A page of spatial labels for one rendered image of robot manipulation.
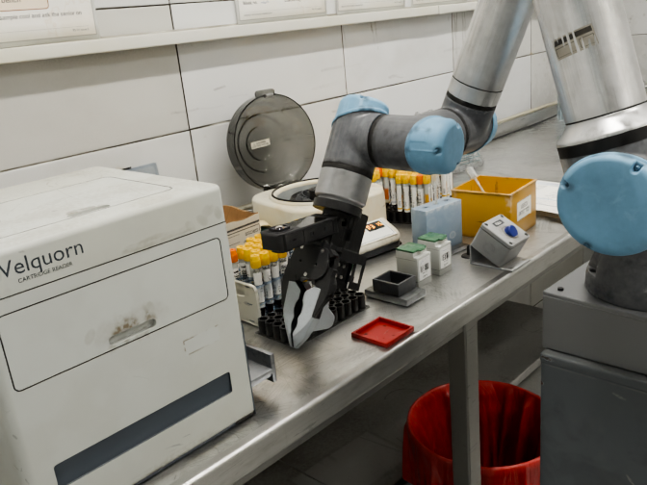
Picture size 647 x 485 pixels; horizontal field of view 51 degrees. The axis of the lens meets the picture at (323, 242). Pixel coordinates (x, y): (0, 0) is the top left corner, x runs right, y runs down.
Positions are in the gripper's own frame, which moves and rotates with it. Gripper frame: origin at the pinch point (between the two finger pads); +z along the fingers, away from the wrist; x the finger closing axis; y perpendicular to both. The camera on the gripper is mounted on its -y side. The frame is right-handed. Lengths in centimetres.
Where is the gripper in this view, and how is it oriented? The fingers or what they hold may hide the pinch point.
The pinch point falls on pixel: (293, 338)
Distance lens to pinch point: 94.2
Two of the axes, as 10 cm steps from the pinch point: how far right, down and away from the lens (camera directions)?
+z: -2.5, 9.7, -0.6
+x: -7.2, -1.5, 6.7
